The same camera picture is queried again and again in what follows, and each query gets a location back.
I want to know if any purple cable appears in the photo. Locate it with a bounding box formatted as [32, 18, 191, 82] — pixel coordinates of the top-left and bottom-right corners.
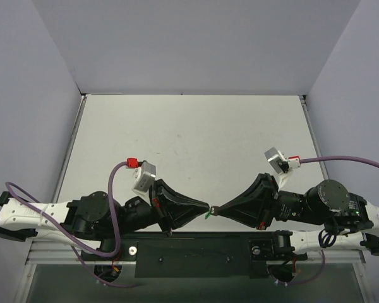
[299, 155, 379, 174]
[4, 159, 138, 258]

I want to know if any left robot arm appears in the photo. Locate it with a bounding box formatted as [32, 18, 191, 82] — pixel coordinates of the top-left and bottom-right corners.
[0, 179, 209, 260]

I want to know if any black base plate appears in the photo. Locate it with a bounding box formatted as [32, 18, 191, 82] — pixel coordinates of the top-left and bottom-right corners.
[78, 232, 304, 280]

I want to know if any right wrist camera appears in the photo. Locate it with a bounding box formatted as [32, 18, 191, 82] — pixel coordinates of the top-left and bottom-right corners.
[264, 147, 301, 174]

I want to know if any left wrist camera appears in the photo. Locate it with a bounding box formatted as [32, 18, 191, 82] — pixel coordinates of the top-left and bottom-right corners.
[132, 161, 156, 194]

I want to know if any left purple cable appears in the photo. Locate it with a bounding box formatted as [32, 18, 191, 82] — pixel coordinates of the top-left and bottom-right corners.
[4, 159, 138, 258]

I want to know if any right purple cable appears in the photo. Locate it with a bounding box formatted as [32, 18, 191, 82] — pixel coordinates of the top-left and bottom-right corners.
[299, 155, 379, 174]

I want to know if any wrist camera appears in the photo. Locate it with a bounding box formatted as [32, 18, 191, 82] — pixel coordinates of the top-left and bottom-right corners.
[132, 161, 156, 194]
[264, 147, 301, 174]

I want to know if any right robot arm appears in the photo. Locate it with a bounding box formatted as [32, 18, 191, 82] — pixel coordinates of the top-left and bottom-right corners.
[210, 174, 379, 258]

